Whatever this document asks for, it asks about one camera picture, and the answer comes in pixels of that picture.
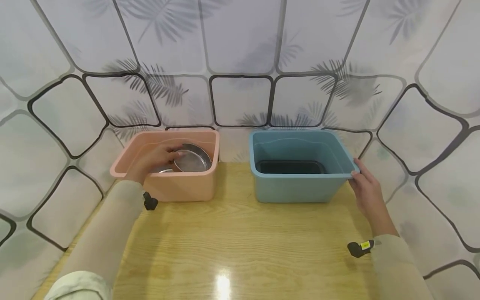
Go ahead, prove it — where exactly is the round steel sieve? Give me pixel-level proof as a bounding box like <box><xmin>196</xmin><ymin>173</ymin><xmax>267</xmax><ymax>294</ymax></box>
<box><xmin>172</xmin><ymin>143</ymin><xmax>213</xmax><ymax>173</ymax></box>

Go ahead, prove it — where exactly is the person's left forearm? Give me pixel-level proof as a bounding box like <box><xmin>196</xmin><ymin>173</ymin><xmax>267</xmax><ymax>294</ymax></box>
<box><xmin>44</xmin><ymin>180</ymin><xmax>146</xmax><ymax>300</ymax></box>

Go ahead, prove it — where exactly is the blue plastic bin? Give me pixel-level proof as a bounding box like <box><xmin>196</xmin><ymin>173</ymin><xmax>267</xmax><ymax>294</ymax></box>
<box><xmin>249</xmin><ymin>129</ymin><xmax>360</xmax><ymax>204</ymax></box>

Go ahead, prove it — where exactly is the black rectangular tray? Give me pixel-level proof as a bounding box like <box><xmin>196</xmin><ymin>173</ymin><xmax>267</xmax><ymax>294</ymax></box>
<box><xmin>256</xmin><ymin>160</ymin><xmax>327</xmax><ymax>175</ymax></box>

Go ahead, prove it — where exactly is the person's right hand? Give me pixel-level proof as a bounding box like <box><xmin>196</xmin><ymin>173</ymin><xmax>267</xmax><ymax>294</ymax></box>
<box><xmin>349</xmin><ymin>158</ymin><xmax>399</xmax><ymax>238</ymax></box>

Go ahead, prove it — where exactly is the person's left hand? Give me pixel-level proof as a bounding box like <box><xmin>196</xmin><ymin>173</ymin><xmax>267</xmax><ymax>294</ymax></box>
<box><xmin>125</xmin><ymin>144</ymin><xmax>184</xmax><ymax>185</ymax></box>

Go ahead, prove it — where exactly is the black wrist band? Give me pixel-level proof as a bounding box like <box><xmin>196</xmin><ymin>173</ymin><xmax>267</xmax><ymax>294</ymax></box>
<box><xmin>347</xmin><ymin>240</ymin><xmax>382</xmax><ymax>258</ymax></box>
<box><xmin>142</xmin><ymin>192</ymin><xmax>159</xmax><ymax>211</ymax></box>

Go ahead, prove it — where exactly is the pink plastic bin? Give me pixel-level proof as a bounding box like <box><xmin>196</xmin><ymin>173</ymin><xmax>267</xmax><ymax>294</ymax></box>
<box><xmin>110</xmin><ymin>129</ymin><xmax>220</xmax><ymax>203</ymax></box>

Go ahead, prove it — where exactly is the person's right forearm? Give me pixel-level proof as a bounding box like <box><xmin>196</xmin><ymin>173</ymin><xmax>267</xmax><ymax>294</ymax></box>
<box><xmin>370</xmin><ymin>234</ymin><xmax>435</xmax><ymax>300</ymax></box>

